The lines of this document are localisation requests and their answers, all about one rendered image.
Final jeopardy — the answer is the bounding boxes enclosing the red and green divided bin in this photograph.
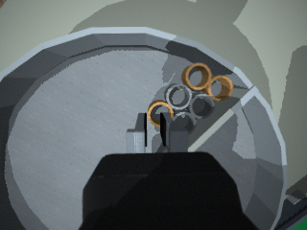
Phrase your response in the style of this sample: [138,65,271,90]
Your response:
[273,190,307,230]

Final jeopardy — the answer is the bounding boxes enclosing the grey round turntable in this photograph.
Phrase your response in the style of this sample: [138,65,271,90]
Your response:
[0,27,288,230]

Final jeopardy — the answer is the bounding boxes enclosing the dark grey metal sleeve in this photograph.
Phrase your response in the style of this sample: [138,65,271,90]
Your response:
[164,83,192,109]
[173,109,196,134]
[186,93,215,119]

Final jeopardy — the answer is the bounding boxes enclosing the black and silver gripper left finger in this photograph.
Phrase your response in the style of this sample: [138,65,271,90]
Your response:
[126,113,147,153]

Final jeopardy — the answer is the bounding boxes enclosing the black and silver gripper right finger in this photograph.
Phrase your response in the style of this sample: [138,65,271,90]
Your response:
[160,112,189,152]

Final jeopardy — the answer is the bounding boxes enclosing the bronze bushing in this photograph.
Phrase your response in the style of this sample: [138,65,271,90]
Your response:
[201,76,233,102]
[148,100,174,127]
[181,63,211,90]

